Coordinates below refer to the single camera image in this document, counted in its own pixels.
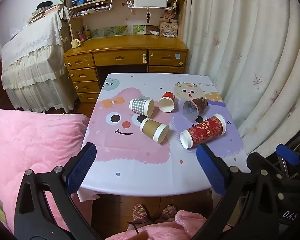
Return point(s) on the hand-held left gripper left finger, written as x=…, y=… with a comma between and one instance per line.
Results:
x=82, y=167

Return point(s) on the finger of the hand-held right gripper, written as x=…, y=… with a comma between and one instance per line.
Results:
x=287, y=153
x=256, y=160

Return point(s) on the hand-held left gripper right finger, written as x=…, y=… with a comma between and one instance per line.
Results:
x=212, y=171

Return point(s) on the tall red lidded cup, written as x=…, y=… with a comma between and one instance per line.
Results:
x=207, y=130

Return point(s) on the dark patterned paper cup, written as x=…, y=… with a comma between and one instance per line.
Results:
x=201, y=103

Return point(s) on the brown kraft paper cup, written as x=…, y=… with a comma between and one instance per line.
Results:
x=150, y=128

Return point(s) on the grey checked paper cup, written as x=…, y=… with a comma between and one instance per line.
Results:
x=137, y=105

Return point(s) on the small red paper cup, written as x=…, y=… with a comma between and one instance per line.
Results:
x=168, y=96

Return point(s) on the cartoon printed tablecloth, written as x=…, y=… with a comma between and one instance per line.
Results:
x=140, y=170

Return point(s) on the knitted slipper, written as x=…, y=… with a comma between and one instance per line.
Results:
x=139, y=212
x=168, y=211

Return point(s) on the pink fleece blanket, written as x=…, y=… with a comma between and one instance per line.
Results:
x=27, y=135

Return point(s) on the person's pink fleece clothing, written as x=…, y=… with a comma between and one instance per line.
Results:
x=165, y=230

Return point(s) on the lace-covered piano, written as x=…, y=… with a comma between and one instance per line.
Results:
x=32, y=62

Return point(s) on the white floral curtain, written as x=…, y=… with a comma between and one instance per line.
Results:
x=240, y=42

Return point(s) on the cream mug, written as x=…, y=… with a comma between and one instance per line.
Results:
x=76, y=43

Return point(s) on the wooden desk with drawers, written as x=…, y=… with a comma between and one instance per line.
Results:
x=125, y=45

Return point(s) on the pen holder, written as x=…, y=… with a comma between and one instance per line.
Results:
x=81, y=36

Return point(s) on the wooden letter-cut box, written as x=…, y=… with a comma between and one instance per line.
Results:
x=168, y=28

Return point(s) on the white tube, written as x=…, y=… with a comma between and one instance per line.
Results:
x=154, y=32

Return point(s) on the wooden bookshelf hutch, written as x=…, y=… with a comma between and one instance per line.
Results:
x=120, y=17

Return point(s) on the stack of books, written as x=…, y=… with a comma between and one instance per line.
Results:
x=43, y=12

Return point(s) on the hanging key bunch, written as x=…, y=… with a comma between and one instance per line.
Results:
x=148, y=16

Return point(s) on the white storage box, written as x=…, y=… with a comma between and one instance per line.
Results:
x=150, y=2

